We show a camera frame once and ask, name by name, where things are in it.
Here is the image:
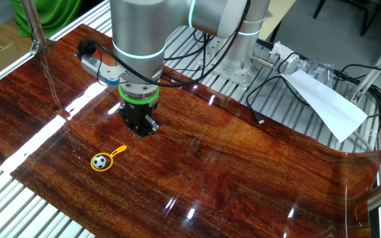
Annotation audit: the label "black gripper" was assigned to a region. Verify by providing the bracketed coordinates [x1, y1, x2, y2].
[116, 101, 163, 142]

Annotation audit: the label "yellow bubble ring wand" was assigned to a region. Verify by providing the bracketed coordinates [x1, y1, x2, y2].
[90, 145, 128, 172]

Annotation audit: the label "small soccer ball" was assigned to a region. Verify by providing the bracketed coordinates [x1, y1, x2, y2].
[93, 155, 108, 170]

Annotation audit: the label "wood pattern table mat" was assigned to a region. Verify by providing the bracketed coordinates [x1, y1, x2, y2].
[0, 22, 381, 238]

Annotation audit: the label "silver metal connector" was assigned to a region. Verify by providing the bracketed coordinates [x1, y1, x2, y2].
[249, 54, 277, 70]

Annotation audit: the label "green cloth backdrop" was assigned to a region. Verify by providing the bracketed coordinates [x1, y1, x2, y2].
[10, 0, 84, 39]

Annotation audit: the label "crumpled white tissue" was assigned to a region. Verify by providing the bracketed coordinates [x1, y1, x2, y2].
[269, 41, 296, 60]

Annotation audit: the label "beige board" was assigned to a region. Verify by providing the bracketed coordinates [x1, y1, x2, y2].
[268, 0, 297, 40]

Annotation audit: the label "clear plastic bag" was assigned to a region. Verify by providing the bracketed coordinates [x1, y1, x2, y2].
[286, 54, 335, 83]

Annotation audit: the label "large white paper sheet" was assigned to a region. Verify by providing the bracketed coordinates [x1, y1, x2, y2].
[280, 69, 368, 143]

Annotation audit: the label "black chair legs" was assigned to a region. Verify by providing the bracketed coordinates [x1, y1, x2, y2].
[312, 0, 381, 37]

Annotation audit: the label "green flange ring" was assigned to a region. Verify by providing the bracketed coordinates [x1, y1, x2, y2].
[118, 84, 160, 106]

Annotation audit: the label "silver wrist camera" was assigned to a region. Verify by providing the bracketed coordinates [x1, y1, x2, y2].
[79, 53, 127, 87]

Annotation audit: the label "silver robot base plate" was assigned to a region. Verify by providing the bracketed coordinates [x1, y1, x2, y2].
[212, 49, 268, 89]

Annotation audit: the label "black usb cable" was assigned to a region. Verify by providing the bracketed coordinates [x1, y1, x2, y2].
[245, 75, 310, 125]

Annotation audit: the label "grey cable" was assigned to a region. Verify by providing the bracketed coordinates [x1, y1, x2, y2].
[352, 130, 375, 151]

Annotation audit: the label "black cable bundle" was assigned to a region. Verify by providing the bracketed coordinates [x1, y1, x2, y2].
[334, 62, 381, 133]

